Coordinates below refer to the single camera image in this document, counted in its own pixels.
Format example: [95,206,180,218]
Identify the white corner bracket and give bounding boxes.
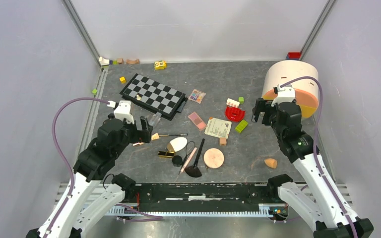
[98,56,111,66]

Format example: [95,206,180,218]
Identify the round pink powder compact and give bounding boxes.
[203,148,225,169]

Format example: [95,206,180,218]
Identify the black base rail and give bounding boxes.
[122,183,283,213]

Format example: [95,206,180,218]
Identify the beige concealer tube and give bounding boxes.
[133,133,160,146]

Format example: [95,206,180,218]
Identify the white gold egg case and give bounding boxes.
[167,137,188,152]

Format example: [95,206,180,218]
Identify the black makeup brush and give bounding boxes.
[185,138,205,178]

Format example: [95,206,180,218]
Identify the small green cube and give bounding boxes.
[238,97,245,104]

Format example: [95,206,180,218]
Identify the red blue blocks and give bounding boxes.
[286,52,301,60]

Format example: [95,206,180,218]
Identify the black eyeliner pencil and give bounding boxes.
[158,133,188,137]

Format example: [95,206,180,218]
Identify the small wooden cube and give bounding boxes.
[219,137,227,146]

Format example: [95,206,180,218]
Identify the wooden arch block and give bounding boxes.
[125,59,140,64]

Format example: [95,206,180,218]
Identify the green lego brick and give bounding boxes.
[235,119,249,133]

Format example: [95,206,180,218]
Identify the black white chessboard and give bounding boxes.
[120,73,188,120]

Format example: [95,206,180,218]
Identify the black gold lipstick case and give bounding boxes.
[157,151,175,158]

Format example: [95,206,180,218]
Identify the red plastic arch toy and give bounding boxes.
[225,106,246,122]

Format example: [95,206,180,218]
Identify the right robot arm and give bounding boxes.
[252,85,374,238]

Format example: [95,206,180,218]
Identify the yellow toy block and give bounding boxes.
[154,60,167,70]

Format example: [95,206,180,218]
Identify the orange makeup sponge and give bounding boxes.
[264,158,278,169]

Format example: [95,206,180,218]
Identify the small black round jar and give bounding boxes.
[172,155,183,167]

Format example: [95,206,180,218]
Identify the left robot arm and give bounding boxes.
[26,100,153,238]

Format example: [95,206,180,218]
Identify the colourful eyeshadow palette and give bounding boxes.
[189,89,206,104]

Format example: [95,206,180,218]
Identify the white lego brick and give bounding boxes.
[226,98,240,108]

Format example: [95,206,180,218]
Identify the pink blush palette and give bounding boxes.
[188,112,207,131]

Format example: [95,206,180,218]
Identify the round drawer organizer box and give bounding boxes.
[262,60,319,119]

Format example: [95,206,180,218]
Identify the yellow cube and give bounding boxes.
[120,77,127,84]

